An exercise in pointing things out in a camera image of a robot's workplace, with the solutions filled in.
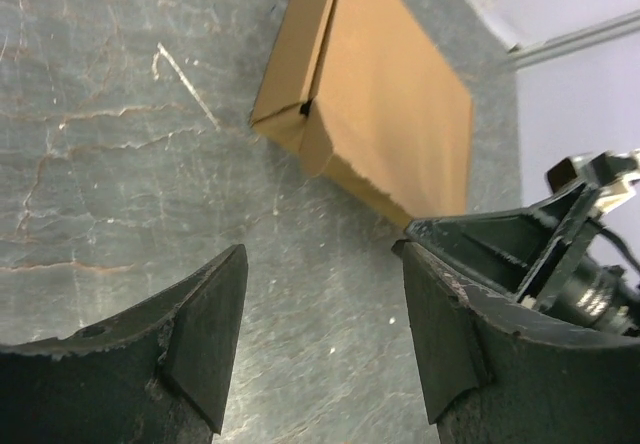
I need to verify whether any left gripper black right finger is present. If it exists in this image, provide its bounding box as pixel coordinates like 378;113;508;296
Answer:
393;240;639;443

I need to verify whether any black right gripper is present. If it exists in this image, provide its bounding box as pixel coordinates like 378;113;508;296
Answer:
405;183;639;337

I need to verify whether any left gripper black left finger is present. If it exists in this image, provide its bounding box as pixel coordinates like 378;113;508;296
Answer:
1;244;248;443

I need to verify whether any brown cardboard box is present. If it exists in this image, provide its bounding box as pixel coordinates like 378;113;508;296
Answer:
251;0;473;226

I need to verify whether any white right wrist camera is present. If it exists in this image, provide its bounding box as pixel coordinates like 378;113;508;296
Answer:
546;149;639;215

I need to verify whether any right aluminium corner post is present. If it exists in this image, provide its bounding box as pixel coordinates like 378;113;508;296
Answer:
509;10;639;69

